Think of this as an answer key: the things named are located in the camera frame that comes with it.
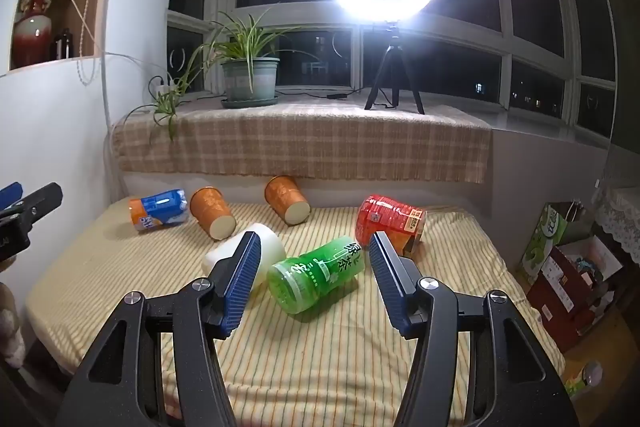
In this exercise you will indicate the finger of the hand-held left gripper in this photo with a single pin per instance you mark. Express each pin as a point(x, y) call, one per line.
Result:
point(10, 193)
point(42, 199)

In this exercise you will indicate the green plant saucer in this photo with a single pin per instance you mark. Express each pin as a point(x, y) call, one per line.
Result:
point(250, 103)

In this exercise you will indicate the green tea bottle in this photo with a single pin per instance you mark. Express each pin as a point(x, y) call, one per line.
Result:
point(305, 277)

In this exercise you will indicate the red cardboard box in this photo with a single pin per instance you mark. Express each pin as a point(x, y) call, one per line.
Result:
point(560, 302)

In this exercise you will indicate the red and white vase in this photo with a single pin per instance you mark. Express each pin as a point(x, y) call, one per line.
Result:
point(32, 32)

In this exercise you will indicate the beige fuzzy cloth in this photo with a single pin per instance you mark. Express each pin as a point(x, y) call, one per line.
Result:
point(10, 327)

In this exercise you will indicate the black tripod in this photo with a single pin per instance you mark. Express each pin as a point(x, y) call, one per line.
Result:
point(392, 62)

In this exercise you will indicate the black bottle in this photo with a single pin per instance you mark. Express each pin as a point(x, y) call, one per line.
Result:
point(63, 44)

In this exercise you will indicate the white plastic cup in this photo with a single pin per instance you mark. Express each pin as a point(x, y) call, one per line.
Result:
point(270, 252)

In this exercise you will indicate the small green packet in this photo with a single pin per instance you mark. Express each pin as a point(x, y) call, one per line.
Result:
point(585, 379)

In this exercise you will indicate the green cardboard box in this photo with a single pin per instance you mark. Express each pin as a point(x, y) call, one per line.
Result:
point(542, 242)

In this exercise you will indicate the white lace cloth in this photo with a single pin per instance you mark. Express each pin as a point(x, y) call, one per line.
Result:
point(622, 212)

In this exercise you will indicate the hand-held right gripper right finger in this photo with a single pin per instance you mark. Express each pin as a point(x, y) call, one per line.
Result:
point(387, 277)

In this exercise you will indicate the white power strip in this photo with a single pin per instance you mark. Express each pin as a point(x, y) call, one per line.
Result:
point(161, 83)

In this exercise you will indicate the white window frame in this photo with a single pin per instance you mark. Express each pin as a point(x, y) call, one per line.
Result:
point(505, 52)

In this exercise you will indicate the checkered beige cloth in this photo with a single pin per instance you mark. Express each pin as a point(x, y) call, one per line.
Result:
point(310, 142)

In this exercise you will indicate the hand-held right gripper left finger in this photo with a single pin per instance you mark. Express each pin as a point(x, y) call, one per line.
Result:
point(244, 274)

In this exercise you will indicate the orange paper cup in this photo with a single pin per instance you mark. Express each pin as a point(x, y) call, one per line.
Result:
point(212, 212)
point(285, 199)

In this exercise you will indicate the potted spider plant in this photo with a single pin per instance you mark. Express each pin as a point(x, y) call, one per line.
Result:
point(250, 77)

